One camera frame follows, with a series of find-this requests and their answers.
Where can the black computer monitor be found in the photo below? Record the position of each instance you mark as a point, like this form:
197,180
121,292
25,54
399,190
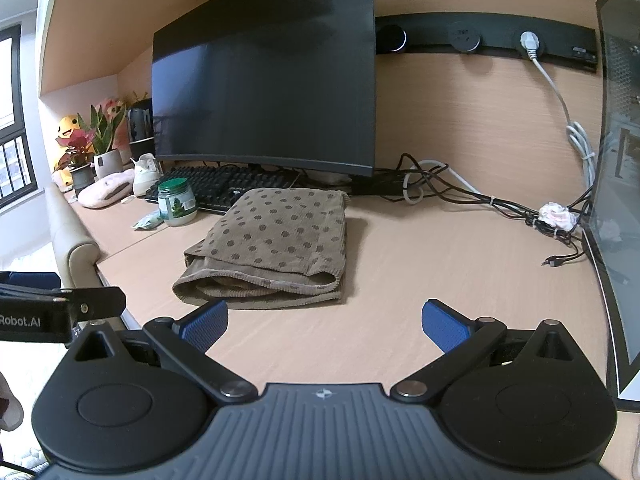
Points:
265,75

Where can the pink plush slipper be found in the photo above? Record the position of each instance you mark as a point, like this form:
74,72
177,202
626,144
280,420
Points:
107,190

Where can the green lidded glass jar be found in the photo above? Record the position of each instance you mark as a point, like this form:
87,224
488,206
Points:
176,205

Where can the yellow plush toy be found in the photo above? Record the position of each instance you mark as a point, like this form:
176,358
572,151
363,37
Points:
67,127

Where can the dark pot red plant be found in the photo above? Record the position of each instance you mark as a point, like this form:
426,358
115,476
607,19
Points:
82,175

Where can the black keyboard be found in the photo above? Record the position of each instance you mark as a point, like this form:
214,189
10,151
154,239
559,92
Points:
215,187

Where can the white pot green plant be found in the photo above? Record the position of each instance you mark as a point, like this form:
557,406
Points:
107,157

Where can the grey round track socket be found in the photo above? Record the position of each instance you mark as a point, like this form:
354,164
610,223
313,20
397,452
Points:
464,37

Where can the beige chair armrest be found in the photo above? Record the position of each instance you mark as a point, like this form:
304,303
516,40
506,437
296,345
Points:
70,240

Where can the brown polka dot garment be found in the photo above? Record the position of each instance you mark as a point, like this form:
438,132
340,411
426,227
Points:
280,232

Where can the black window frame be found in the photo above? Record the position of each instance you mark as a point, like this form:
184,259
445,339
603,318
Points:
27,160

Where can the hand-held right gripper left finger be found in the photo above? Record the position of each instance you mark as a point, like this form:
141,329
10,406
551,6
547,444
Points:
202,325

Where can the crumpled white tissue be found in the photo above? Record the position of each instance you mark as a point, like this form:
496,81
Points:
557,215

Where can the black electric kettle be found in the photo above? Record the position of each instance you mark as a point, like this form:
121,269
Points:
141,130

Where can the black round track socket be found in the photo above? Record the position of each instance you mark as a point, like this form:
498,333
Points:
391,38

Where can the white shoe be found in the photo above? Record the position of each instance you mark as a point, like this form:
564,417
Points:
146,175

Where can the small green white packet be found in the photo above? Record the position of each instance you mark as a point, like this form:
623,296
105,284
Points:
149,221

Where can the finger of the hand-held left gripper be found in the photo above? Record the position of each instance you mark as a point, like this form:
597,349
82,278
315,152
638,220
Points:
100,302

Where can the black power adapter box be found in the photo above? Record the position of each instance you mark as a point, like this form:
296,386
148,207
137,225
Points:
377,184

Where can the black wall power track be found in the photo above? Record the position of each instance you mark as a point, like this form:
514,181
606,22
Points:
500,35

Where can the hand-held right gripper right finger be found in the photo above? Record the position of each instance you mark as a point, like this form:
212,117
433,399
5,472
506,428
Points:
446,327

